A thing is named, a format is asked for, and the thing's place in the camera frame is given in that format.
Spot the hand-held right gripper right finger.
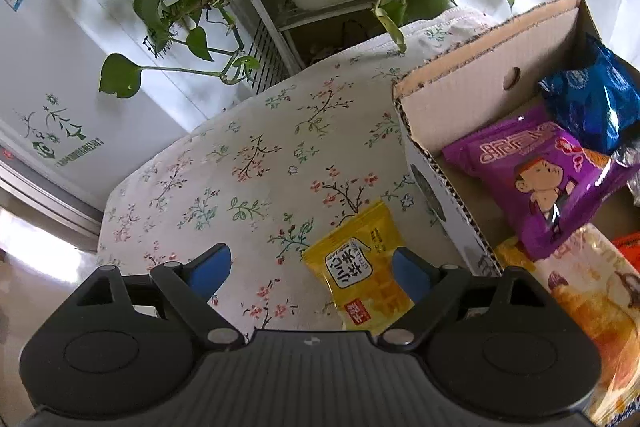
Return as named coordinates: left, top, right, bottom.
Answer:
left=380, top=246, right=546, bottom=348

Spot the yellow white-label snack packet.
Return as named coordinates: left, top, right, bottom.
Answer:
left=300, top=199, right=416, bottom=333

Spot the silver snack bag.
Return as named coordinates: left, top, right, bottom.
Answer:
left=615, top=147, right=640, bottom=202

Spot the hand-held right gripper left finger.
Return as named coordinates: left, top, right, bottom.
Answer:
left=75, top=243, right=246, bottom=348

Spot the orange and white bread bag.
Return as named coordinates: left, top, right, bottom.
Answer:
left=495, top=222, right=640, bottom=427

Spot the red snack bag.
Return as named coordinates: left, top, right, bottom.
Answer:
left=611, top=232, right=640, bottom=260

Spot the purple snack bag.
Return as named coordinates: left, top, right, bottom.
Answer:
left=441, top=104, right=640, bottom=263

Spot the white metal plant rack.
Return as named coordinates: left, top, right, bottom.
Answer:
left=165, top=0, right=401, bottom=95

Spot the floral tablecloth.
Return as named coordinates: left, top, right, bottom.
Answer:
left=95, top=4, right=506, bottom=343

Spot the blue snack bag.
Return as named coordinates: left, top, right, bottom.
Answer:
left=537, top=32, right=640, bottom=155

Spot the cardboard box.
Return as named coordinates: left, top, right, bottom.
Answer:
left=392, top=0, right=640, bottom=427

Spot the white chest freezer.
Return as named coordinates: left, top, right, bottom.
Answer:
left=0, top=0, right=261, bottom=253

